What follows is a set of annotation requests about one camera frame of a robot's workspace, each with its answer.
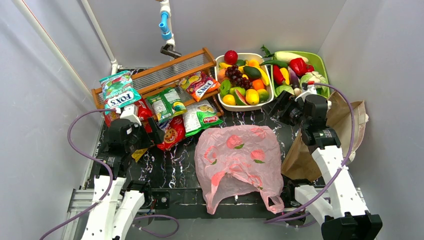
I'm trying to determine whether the red bell pepper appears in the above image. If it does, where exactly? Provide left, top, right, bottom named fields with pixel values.
left=289, top=57, right=307, bottom=77

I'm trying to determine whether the tangerine at basin back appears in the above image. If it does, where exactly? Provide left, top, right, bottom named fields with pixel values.
left=247, top=59, right=260, bottom=68

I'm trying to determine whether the dark grape bunch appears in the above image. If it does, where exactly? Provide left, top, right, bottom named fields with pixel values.
left=225, top=65, right=253, bottom=90

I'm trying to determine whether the aluminium base frame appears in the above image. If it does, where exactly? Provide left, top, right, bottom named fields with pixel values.
left=61, top=189, right=94, bottom=240

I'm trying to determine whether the white corner pipe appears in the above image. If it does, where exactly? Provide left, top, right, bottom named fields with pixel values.
left=81, top=0, right=119, bottom=75

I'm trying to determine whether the wooden slatted rack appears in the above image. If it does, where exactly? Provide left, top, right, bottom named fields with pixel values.
left=91, top=47, right=224, bottom=117

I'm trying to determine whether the cauliflower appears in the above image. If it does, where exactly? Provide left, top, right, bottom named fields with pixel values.
left=299, top=71, right=330, bottom=96

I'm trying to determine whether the yellow lemon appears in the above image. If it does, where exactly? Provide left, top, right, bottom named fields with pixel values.
left=245, top=89, right=260, bottom=106

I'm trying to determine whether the yellow orange small fruit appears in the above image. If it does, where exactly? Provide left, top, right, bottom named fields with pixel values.
left=222, top=94, right=236, bottom=106

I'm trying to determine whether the green snack packet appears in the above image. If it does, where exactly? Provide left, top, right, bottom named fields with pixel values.
left=146, top=87, right=187, bottom=124

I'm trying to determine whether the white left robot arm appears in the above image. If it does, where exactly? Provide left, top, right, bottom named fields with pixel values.
left=81, top=104, right=163, bottom=240

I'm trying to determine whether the white radish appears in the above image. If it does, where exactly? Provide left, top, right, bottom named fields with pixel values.
left=274, top=51, right=309, bottom=63

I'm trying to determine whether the white fruit basin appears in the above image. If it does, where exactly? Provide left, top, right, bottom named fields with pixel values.
left=214, top=52, right=275, bottom=112

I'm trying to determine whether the watermelon slice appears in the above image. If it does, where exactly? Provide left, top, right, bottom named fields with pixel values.
left=234, top=89, right=249, bottom=106

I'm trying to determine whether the pink plastic grocery bag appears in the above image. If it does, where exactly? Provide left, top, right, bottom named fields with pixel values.
left=194, top=125, right=285, bottom=215

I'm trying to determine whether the brown paper bag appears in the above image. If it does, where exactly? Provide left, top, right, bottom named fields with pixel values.
left=281, top=92, right=369, bottom=182

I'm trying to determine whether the yellow corn pepper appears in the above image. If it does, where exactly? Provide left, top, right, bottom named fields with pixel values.
left=280, top=67, right=290, bottom=85

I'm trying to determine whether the green Fox's candy bag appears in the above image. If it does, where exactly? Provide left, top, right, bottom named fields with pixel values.
left=99, top=70, right=142, bottom=109

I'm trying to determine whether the peach fruit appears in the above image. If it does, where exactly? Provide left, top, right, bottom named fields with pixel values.
left=216, top=68, right=227, bottom=83

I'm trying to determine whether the green bell pepper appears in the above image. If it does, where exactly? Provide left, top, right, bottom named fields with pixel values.
left=220, top=78, right=232, bottom=99

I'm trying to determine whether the dark green avocado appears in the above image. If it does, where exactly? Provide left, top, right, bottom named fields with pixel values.
left=243, top=65, right=262, bottom=80

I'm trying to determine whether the red snack bag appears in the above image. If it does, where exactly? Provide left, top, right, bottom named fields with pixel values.
left=103, top=98, right=153, bottom=127

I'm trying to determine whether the green cucumber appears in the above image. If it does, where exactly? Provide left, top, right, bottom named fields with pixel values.
left=259, top=59, right=288, bottom=68

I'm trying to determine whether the green Chiba chips bag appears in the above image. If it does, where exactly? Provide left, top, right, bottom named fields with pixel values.
left=182, top=100, right=223, bottom=138

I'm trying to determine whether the orange Fox's candy bag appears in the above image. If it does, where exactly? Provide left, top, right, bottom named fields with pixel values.
left=178, top=71, right=221, bottom=102

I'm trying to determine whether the purple eggplant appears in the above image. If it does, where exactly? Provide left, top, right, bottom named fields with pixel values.
left=287, top=66, right=300, bottom=89

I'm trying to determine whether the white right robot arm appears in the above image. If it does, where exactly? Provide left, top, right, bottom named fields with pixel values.
left=262, top=81, right=383, bottom=240

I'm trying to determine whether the white pipe with blue valve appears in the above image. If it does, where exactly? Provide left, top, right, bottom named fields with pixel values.
left=157, top=0, right=182, bottom=59

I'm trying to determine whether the red chips bag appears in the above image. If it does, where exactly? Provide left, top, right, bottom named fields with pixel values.
left=156, top=115, right=186, bottom=151

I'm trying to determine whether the green cabbage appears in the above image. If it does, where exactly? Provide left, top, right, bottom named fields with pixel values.
left=275, top=85, right=294, bottom=97

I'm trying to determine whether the red apple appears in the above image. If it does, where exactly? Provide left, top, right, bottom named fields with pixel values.
left=224, top=50, right=238, bottom=65

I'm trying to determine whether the red chili pepper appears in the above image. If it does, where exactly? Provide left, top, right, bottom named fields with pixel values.
left=272, top=65, right=286, bottom=86

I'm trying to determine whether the green vegetable basin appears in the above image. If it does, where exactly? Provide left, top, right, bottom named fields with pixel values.
left=270, top=50, right=331, bottom=99

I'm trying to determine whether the yellow banana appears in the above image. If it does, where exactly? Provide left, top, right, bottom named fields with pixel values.
left=256, top=67, right=270, bottom=86

